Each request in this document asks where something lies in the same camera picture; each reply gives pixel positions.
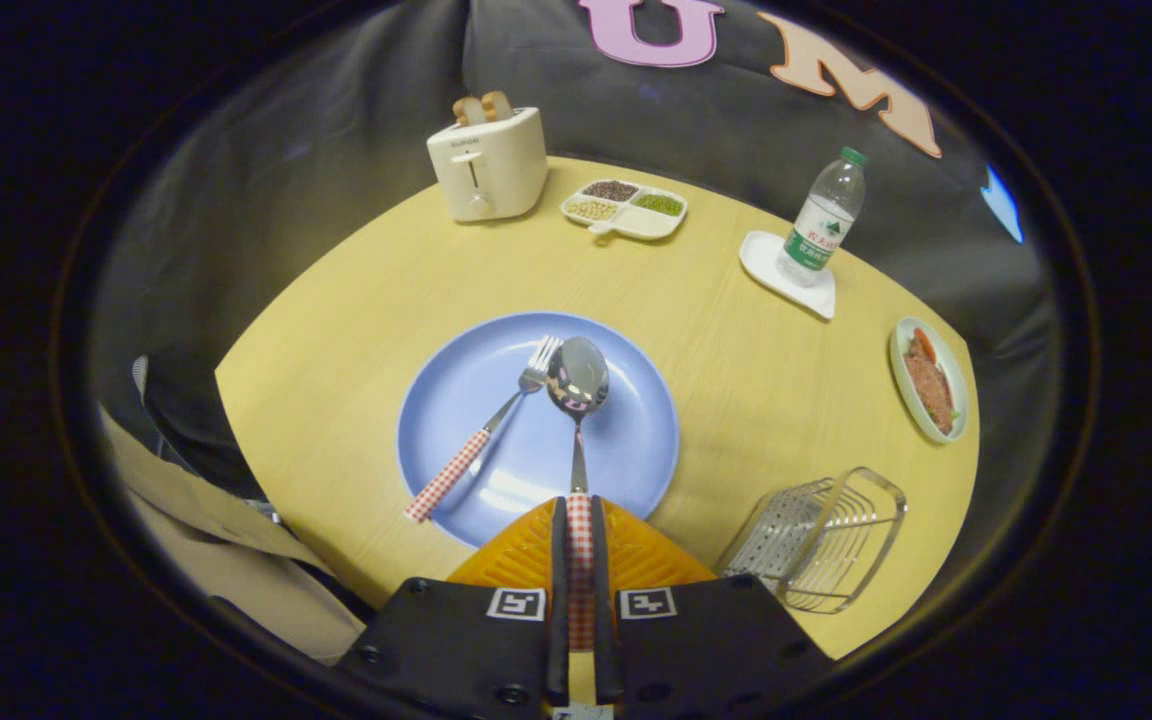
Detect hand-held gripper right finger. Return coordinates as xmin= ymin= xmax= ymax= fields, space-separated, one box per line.
xmin=591 ymin=497 xmax=837 ymax=720

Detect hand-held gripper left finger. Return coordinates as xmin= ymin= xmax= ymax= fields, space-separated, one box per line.
xmin=336 ymin=497 xmax=570 ymax=720

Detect white toaster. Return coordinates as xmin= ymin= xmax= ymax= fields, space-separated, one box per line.
xmin=426 ymin=106 xmax=549 ymax=223

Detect fork with red checked handle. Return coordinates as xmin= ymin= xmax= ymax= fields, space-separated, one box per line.
xmin=404 ymin=335 xmax=564 ymax=524

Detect metal wire cutlery rack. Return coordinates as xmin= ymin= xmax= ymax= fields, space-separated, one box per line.
xmin=716 ymin=467 xmax=908 ymax=614

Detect person's beige trousers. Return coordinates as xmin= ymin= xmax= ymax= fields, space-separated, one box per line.
xmin=96 ymin=405 xmax=367 ymax=666

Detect spoon with red checked handle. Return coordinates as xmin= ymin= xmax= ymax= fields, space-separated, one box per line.
xmin=546 ymin=336 xmax=611 ymax=651

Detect pale green plate of food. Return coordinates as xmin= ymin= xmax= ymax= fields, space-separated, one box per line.
xmin=889 ymin=317 xmax=970 ymax=445

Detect white coaster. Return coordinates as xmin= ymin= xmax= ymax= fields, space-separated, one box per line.
xmin=739 ymin=231 xmax=837 ymax=321

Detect blue round plate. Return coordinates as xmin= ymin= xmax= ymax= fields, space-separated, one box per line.
xmin=397 ymin=312 xmax=681 ymax=549

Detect clear water bottle green cap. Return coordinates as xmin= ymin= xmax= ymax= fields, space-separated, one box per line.
xmin=776 ymin=146 xmax=868 ymax=287

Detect white divided dish with beans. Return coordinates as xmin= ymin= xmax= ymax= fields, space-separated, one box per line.
xmin=560 ymin=179 xmax=689 ymax=243

